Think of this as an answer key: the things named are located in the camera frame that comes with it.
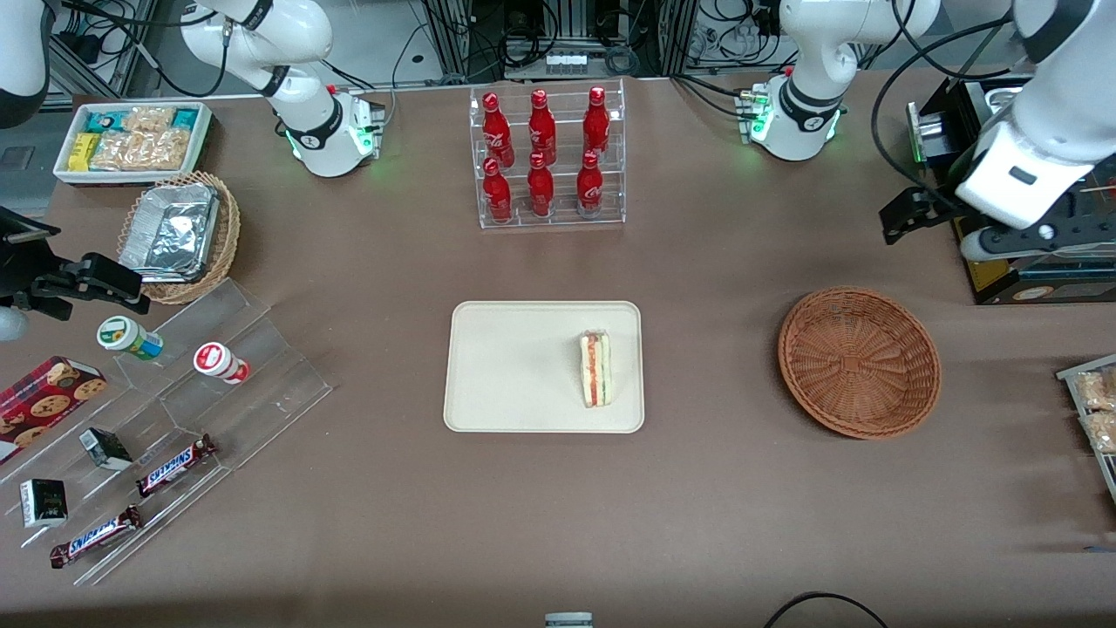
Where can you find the cream rectangular tray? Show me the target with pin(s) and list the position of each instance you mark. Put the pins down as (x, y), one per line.
(514, 366)

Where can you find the light tan wicker basket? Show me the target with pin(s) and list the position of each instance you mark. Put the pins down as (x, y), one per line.
(228, 240)

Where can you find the triangular sandwich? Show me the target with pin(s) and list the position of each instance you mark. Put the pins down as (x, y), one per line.
(596, 371)

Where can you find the small black box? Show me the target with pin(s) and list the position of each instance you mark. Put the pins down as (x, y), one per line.
(44, 503)
(106, 448)

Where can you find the clear acrylic bottle rack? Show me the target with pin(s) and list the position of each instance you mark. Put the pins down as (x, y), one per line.
(562, 218)

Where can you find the red cola bottle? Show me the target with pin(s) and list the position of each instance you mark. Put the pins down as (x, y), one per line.
(590, 187)
(596, 122)
(540, 192)
(497, 131)
(541, 126)
(497, 196)

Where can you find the large clear snack bag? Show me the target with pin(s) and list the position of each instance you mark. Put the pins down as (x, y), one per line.
(144, 150)

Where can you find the small clear snack bag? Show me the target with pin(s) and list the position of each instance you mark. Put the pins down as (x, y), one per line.
(148, 119)

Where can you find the teal snack packet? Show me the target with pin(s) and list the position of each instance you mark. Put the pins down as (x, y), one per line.
(105, 120)
(186, 118)

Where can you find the aluminium foil container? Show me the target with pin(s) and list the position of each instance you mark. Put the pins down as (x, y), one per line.
(170, 231)

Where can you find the snickers chocolate bar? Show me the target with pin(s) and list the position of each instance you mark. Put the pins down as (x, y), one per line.
(174, 465)
(96, 536)

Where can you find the black food warmer case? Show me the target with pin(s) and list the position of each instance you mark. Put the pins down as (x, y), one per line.
(1046, 283)

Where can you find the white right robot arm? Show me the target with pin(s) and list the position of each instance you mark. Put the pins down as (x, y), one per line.
(309, 131)

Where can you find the red label yogurt cup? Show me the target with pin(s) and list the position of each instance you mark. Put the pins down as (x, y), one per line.
(220, 362)

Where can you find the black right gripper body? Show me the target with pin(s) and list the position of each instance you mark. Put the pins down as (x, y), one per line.
(17, 272)

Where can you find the metal tray with snacks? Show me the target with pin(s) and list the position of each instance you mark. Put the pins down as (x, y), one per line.
(1068, 377)

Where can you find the small grey device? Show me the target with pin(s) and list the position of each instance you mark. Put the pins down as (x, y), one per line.
(568, 621)

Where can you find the clear acrylic stepped display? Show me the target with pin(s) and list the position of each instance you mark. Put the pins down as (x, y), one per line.
(261, 384)

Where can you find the clear fried snack bag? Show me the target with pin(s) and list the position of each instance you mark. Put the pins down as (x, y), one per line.
(1103, 432)
(1097, 390)

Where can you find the white plastic snack bin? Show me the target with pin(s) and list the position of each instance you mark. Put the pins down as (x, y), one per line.
(65, 174)

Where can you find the white power strip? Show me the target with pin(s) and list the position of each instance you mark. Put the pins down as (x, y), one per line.
(565, 63)

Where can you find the green label yogurt cup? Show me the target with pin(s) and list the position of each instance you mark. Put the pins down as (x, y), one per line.
(129, 337)

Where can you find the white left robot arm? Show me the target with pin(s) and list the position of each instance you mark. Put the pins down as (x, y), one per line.
(806, 61)

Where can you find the round brown wicker basket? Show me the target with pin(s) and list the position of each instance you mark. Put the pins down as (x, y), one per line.
(859, 362)

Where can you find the yellow snack packet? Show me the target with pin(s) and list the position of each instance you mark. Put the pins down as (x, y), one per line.
(82, 152)

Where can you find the red cookie box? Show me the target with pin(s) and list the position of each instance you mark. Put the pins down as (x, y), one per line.
(44, 401)

